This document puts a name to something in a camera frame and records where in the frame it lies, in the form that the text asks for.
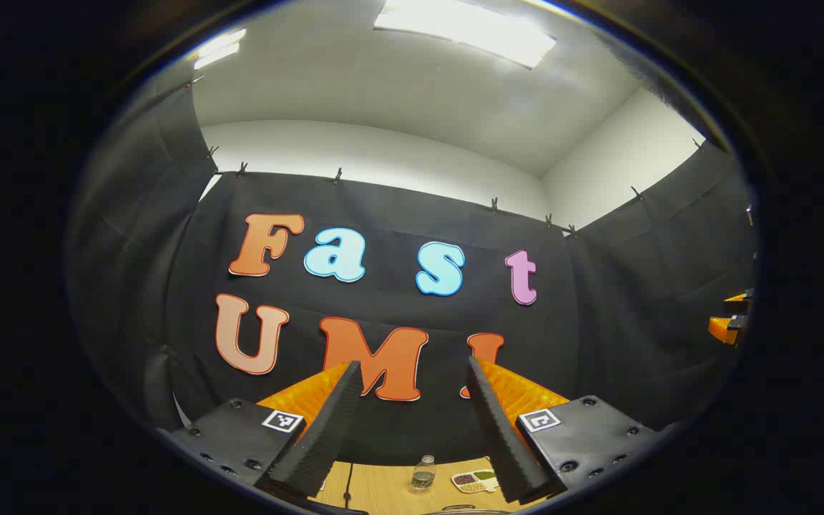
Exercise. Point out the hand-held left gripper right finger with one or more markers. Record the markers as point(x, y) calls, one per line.
point(501, 436)

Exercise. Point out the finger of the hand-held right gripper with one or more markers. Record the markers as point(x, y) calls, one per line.
point(739, 297)
point(725, 329)

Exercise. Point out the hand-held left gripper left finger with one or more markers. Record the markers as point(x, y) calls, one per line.
point(326, 429)

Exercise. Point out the heap of green mung beans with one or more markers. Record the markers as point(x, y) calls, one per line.
point(484, 475)

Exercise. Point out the white divided dish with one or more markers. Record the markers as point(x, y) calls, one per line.
point(471, 482)

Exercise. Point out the heap of red beans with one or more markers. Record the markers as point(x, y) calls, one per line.
point(463, 478)

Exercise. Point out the small heap of soybeans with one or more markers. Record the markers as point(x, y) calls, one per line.
point(473, 488)

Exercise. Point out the clear plastic water bottle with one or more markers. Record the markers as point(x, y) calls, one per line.
point(423, 478)

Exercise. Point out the black backdrop cloth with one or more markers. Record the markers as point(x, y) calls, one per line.
point(383, 207)

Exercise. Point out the large ceiling light panel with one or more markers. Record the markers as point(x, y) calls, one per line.
point(469, 28)

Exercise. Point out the small ceiling light panel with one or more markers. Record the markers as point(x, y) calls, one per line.
point(219, 48)

